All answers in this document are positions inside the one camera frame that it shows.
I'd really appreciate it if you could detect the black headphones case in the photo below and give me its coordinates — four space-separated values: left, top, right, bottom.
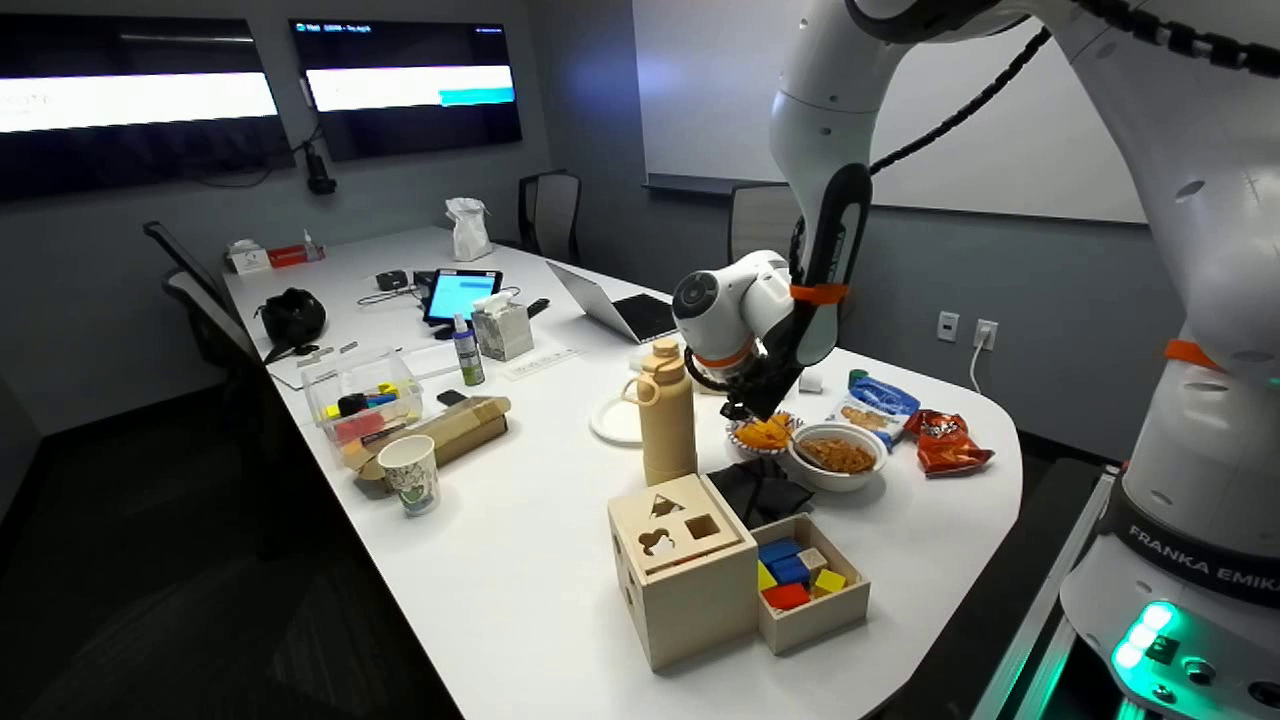
261 288 329 358

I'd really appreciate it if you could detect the blue snack bag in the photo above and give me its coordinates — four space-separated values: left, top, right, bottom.
838 367 918 444

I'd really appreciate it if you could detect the red chip bag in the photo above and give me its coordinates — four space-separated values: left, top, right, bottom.
906 407 993 476

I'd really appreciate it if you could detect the open laptop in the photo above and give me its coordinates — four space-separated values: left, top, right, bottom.
556 265 674 345

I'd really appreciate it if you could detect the beige water bottle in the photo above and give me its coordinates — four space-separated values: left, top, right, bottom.
628 339 695 483

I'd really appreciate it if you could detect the white plate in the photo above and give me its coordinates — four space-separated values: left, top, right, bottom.
587 400 641 447

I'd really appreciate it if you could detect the grey office chair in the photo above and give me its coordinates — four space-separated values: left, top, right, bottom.
727 185 799 258

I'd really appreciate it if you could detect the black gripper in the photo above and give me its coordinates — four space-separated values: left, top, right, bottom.
723 362 799 422

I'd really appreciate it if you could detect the black chair at left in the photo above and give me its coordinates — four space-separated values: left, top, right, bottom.
145 221 261 377

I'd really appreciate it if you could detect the wooden tray of blocks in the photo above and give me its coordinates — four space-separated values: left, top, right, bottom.
755 516 872 658

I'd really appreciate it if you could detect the white bowl with food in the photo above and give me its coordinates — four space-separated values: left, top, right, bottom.
784 422 889 491

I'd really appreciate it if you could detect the tablet with blue screen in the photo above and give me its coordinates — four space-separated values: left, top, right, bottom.
425 269 504 324

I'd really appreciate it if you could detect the paper cup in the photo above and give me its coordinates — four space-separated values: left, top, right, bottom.
375 436 437 511

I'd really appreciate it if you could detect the clear plastic container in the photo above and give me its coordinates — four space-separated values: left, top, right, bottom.
305 351 421 444

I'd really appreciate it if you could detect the cardboard box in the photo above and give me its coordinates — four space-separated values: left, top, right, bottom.
340 398 510 483

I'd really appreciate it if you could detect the white tissue box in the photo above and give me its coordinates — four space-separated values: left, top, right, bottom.
472 295 532 362

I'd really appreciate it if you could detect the whiteboard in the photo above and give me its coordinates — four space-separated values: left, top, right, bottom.
628 0 1151 227

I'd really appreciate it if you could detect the wooden shape sorter box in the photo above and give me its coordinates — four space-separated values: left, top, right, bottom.
607 476 755 674

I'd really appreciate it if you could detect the patterned bowl with chips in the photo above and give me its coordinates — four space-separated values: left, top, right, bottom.
730 414 799 458

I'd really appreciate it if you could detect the black cloth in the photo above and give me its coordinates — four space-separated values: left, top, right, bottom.
710 458 811 530

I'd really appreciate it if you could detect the wall monitor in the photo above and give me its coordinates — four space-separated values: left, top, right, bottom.
0 14 292 201
292 21 523 160

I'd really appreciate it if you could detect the right wall monitor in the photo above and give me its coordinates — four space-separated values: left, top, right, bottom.
292 21 523 160

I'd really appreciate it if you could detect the office chair at far end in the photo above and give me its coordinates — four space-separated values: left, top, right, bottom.
520 172 580 259

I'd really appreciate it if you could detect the left wall monitor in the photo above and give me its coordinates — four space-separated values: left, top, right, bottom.
0 14 292 201

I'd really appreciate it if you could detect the small green bottle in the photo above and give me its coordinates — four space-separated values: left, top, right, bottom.
450 321 484 387

